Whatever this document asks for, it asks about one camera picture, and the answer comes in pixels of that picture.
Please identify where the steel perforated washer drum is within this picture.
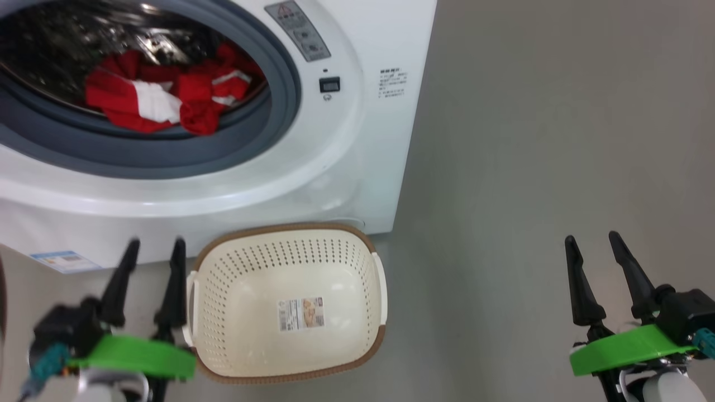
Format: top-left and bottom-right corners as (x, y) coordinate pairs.
(0, 0), (269, 121)

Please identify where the red and white garment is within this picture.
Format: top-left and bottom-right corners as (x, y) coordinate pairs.
(85, 42), (266, 136)

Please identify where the grey warning sticker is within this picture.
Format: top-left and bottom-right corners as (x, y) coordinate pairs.
(264, 0), (331, 62)

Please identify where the cream basket with brown rim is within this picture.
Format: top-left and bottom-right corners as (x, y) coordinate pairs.
(183, 222), (388, 385)

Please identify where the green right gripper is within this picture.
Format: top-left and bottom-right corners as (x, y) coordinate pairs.
(564, 232), (699, 376)

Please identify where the blue energy label sticker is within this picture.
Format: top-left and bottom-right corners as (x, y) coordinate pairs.
(29, 251), (104, 274)

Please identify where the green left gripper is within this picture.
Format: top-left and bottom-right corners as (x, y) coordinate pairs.
(67, 239), (197, 382)

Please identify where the white front-load washing machine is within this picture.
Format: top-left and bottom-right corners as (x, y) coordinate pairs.
(0, 0), (437, 270)

